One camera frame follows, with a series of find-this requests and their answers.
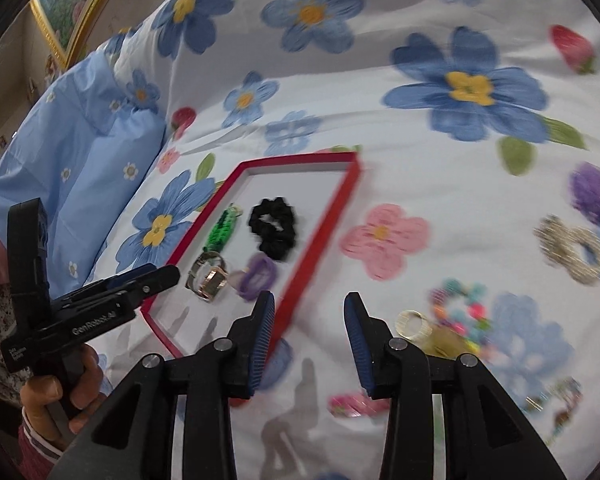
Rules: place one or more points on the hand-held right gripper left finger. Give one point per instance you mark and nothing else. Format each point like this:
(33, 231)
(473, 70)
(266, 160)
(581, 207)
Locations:
(261, 345)

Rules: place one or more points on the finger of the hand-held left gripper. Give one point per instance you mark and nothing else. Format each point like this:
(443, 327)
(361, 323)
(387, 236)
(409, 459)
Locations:
(155, 280)
(130, 275)

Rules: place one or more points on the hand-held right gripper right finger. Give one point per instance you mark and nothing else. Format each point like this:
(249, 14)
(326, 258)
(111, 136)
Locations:
(358, 345)

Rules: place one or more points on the amber hair clip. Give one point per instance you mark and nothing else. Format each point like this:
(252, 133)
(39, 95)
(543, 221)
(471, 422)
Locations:
(445, 345)

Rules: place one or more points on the red jewelry tray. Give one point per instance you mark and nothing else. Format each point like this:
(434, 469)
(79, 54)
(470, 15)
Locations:
(290, 185)

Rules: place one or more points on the person's left forearm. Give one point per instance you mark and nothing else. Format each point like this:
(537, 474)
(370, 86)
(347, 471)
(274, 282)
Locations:
(37, 440)

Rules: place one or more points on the person's left hand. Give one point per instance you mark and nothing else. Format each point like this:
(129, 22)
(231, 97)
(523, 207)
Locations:
(45, 400)

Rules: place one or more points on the purple hair clip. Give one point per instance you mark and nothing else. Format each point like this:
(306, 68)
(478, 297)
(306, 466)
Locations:
(267, 266)

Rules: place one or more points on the black scrunchie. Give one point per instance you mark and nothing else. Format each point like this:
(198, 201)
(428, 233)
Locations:
(280, 240)

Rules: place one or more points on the light blue pillow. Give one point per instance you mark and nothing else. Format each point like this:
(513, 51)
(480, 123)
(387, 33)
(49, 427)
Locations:
(80, 160)

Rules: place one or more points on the floral bedsheet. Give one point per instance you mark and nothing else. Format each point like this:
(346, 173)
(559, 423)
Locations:
(380, 135)

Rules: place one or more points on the beige glitter scrunchie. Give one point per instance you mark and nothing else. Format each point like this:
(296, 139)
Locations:
(550, 240)

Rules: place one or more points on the gold framed painting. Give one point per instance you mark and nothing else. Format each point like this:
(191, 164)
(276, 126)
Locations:
(60, 10)

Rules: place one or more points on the purple scrunchie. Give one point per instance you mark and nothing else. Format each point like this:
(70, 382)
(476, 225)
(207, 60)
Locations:
(590, 190)

